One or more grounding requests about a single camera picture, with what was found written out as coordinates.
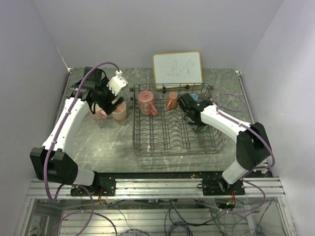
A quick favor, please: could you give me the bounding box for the small coral mug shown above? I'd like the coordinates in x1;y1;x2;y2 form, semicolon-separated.
166;92;178;111

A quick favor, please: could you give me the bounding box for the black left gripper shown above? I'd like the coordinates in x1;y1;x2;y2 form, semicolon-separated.
95;77;125;115

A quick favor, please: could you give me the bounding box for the salmon pink mug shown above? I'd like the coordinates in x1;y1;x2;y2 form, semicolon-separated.
112;102;127;121

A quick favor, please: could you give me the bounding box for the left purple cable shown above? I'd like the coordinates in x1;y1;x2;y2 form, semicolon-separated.
43;61;123;236

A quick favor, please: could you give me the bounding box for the pink patterned mug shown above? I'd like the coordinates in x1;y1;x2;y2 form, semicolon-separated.
138;90;158;116

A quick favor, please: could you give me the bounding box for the purple cable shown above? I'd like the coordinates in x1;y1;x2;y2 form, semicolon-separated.
43;61;123;236
196;94;276;214

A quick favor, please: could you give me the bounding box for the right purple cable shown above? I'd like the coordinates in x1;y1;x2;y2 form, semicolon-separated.
196;94;276;214

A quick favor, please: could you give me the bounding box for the yellow framed whiteboard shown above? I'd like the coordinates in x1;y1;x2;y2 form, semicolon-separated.
153;51;203;89

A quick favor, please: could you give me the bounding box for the grey wire dish rack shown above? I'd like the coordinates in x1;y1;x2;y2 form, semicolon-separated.
130;83;224;156

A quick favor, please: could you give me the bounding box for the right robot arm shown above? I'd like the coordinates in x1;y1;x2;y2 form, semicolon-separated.
178;93;274;195

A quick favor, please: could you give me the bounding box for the pink faceted mug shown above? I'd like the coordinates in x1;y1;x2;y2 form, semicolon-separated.
93;105;108;120

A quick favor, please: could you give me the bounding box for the mint green mug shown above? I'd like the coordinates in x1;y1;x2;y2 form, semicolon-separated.
196;124;208;133

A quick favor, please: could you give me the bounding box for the dark blue textured mug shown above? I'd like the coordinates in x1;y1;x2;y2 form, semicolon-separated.
190;94;198;101

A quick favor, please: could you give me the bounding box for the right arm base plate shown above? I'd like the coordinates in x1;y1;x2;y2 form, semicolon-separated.
196;171;245;196

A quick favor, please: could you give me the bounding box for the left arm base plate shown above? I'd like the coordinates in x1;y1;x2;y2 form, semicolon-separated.
62;169;116;197

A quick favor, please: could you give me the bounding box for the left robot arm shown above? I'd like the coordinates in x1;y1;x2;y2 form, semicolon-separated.
30;67;127;195

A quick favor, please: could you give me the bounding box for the aluminium frame rail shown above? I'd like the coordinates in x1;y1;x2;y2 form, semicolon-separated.
26;178;286;200

